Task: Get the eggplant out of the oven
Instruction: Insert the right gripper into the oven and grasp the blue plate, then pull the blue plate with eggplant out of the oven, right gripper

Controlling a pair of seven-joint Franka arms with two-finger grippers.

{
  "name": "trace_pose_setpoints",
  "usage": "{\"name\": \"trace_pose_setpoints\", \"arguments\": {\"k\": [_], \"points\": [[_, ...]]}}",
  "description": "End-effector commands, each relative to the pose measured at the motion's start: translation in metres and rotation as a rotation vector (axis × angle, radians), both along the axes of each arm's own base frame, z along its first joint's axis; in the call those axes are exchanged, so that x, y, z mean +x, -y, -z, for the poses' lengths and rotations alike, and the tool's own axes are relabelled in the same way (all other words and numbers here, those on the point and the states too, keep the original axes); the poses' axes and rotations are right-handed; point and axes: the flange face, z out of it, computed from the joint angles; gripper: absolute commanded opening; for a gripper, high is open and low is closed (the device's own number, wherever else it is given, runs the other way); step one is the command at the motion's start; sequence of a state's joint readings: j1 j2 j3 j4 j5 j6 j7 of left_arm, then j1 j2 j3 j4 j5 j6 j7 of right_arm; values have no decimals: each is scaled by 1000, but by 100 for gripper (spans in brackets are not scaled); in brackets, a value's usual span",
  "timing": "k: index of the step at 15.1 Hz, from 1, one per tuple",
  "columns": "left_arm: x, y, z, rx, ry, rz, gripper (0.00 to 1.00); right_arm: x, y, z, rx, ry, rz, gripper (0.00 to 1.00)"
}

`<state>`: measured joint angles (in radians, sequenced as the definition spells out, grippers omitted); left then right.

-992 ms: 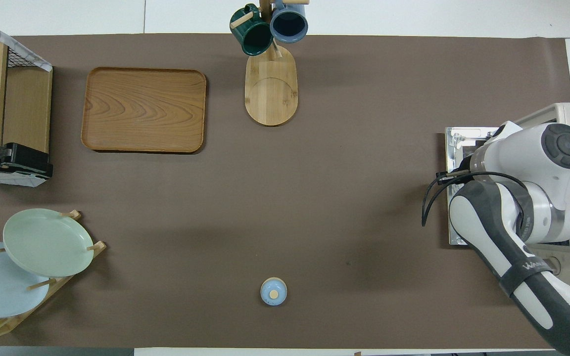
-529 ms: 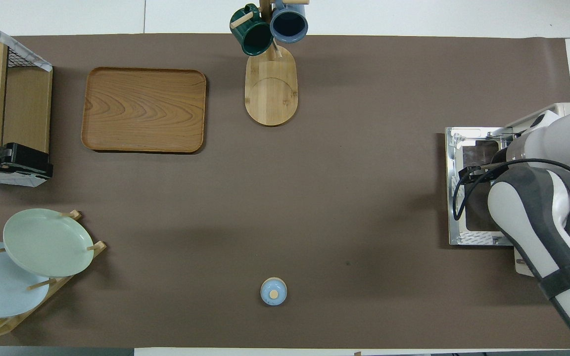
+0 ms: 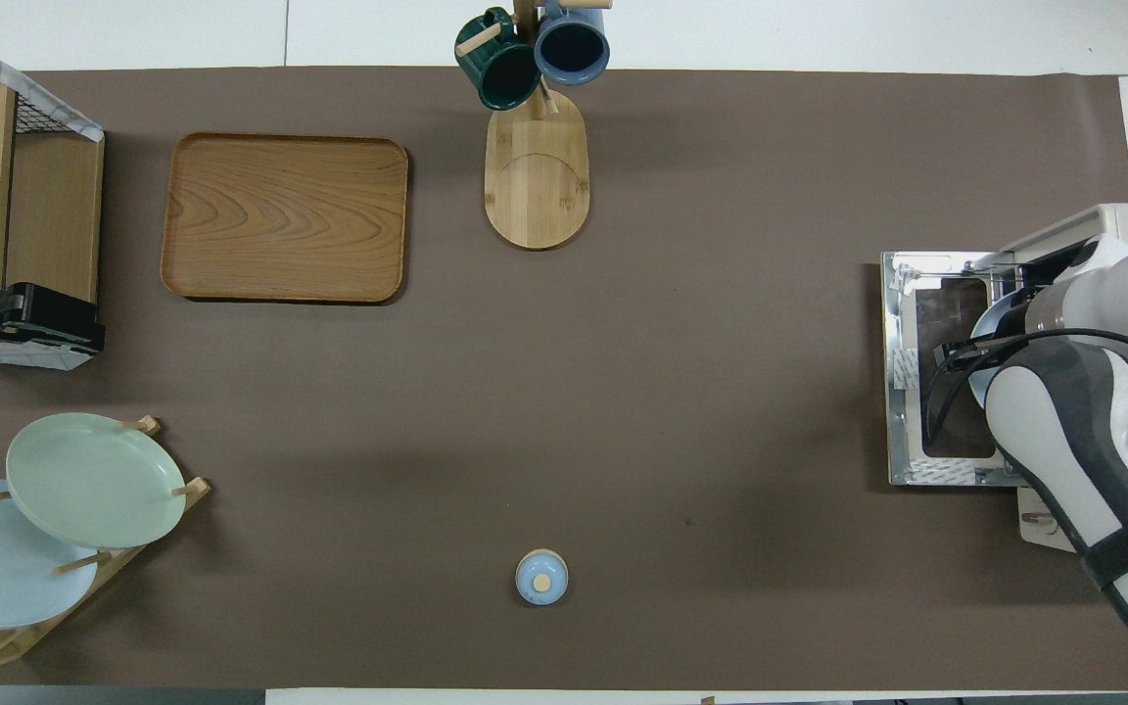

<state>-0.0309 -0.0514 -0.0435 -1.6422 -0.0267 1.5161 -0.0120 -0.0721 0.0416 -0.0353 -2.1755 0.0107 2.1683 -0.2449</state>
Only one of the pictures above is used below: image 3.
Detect dark green ceramic mug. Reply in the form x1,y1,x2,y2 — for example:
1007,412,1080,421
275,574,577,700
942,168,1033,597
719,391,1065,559
454,8,541,112

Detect wooden mug tree stand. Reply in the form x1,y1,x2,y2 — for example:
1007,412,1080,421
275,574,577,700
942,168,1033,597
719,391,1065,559
456,0,614,252

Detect blue ceramic mug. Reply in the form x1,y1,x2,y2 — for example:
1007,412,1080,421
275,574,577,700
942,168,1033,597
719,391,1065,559
534,0,612,86

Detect light blue serving plate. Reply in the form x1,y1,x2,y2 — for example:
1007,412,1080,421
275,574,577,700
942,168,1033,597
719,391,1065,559
969,289,1027,408

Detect pale green plate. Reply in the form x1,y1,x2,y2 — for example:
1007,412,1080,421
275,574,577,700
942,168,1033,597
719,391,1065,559
6,412,187,549

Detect wooden serving tray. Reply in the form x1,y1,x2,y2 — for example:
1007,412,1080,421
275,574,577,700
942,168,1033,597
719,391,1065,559
161,133,409,304

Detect brown table mat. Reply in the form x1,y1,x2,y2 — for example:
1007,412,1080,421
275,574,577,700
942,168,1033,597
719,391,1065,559
0,67,1128,691

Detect wooden plate rack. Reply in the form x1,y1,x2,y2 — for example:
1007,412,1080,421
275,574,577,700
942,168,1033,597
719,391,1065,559
0,416,212,672

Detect beige toaster oven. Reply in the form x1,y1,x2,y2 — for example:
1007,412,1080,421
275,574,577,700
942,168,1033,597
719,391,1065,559
882,204,1128,554

